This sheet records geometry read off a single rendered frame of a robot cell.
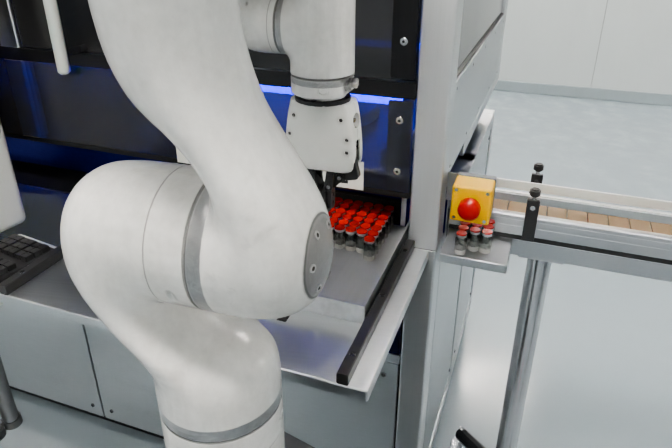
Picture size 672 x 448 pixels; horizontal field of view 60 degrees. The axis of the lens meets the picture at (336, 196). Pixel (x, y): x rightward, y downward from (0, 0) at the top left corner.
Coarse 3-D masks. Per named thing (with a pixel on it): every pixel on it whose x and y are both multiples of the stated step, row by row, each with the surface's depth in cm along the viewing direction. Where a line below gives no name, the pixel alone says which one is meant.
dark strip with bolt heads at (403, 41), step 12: (396, 0) 97; (408, 0) 96; (396, 12) 98; (408, 12) 97; (396, 24) 99; (408, 24) 98; (396, 36) 100; (408, 36) 99; (396, 48) 100; (408, 48) 100; (396, 60) 101; (408, 60) 101; (396, 72) 102; (408, 72) 101; (396, 120) 105; (396, 168) 109
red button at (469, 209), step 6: (468, 198) 105; (462, 204) 104; (468, 204) 104; (474, 204) 103; (462, 210) 104; (468, 210) 104; (474, 210) 103; (480, 210) 105; (462, 216) 105; (468, 216) 104; (474, 216) 104
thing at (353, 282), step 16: (400, 240) 111; (336, 256) 112; (352, 256) 112; (384, 256) 112; (336, 272) 107; (352, 272) 107; (368, 272) 107; (384, 272) 102; (336, 288) 102; (352, 288) 102; (368, 288) 102; (320, 304) 95; (336, 304) 94; (352, 304) 93; (368, 304) 94; (352, 320) 94
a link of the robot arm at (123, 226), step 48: (96, 192) 47; (144, 192) 46; (192, 192) 45; (96, 240) 46; (144, 240) 45; (96, 288) 48; (144, 288) 47; (144, 336) 50; (192, 336) 52; (240, 336) 54; (192, 384) 50; (240, 384) 51; (192, 432) 52; (240, 432) 53
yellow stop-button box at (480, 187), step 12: (456, 180) 108; (468, 180) 108; (480, 180) 108; (492, 180) 108; (456, 192) 106; (468, 192) 106; (480, 192) 105; (492, 192) 104; (456, 204) 107; (480, 204) 106; (492, 204) 109; (456, 216) 108; (480, 216) 107
